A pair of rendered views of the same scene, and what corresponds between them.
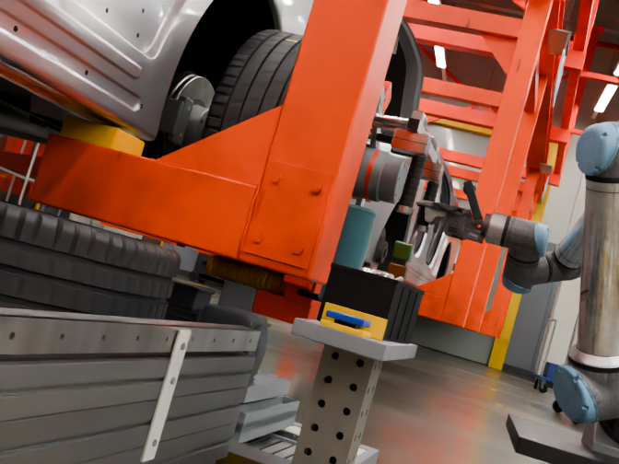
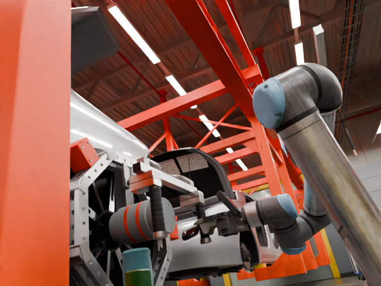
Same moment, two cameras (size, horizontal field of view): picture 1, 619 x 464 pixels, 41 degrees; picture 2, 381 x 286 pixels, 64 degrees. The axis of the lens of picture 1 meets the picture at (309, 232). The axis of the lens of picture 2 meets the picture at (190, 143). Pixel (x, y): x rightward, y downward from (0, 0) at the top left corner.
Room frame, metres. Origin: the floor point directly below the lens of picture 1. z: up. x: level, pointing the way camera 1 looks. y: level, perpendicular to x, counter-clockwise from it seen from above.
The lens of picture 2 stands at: (1.18, -0.43, 0.61)
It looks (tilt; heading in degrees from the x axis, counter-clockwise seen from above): 25 degrees up; 5
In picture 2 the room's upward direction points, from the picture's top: 10 degrees counter-clockwise
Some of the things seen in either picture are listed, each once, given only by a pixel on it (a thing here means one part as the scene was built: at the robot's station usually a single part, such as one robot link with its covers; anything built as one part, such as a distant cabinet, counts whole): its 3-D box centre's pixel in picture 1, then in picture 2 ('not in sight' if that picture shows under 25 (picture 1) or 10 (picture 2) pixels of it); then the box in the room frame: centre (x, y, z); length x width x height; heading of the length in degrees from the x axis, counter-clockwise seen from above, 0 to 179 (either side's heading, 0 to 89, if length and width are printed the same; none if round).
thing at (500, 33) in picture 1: (346, 17); (186, 164); (6.20, 0.18, 2.54); 2.58 x 0.12 x 0.42; 74
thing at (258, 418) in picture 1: (213, 400); not in sight; (2.34, 0.13, 0.13); 0.50 x 0.36 x 0.10; 164
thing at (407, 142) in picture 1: (411, 142); (145, 181); (2.07, -0.18, 0.93); 0.09 x 0.05 x 0.05; 74
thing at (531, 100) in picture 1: (531, 75); (271, 150); (6.74, -1.40, 2.67); 1.77 x 0.10 x 0.12; 164
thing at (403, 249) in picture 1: (402, 251); (138, 280); (1.84, -0.21, 0.64); 0.04 x 0.04 x 0.04; 74
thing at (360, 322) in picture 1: (347, 321); not in sight; (1.49, -0.11, 0.47); 0.07 x 0.07 x 0.02; 74
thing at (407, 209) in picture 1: (412, 183); (157, 211); (2.06, -0.21, 0.83); 0.04 x 0.04 x 0.16
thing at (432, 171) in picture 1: (426, 169); (191, 199); (2.40, -0.28, 0.93); 0.09 x 0.05 x 0.05; 74
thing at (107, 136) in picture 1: (103, 139); not in sight; (1.92, 0.52, 0.70); 0.14 x 0.14 x 0.05; 74
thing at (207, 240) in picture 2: (427, 205); (202, 222); (2.39, -0.31, 0.83); 0.04 x 0.04 x 0.16
